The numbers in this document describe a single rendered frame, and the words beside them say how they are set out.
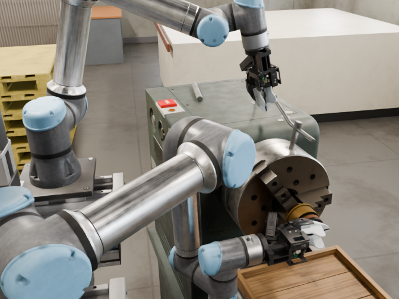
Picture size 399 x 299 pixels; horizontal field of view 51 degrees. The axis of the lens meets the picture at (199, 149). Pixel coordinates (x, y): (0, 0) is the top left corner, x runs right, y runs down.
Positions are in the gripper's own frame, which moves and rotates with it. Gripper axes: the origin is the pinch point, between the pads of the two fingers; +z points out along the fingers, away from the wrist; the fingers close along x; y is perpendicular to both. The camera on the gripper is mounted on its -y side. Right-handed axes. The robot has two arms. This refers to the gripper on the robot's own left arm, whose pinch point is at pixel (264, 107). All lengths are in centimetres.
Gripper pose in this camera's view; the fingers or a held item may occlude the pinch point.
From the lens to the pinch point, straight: 133.3
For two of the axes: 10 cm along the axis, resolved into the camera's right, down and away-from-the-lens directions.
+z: 2.3, 8.4, 4.8
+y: 3.2, 4.0, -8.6
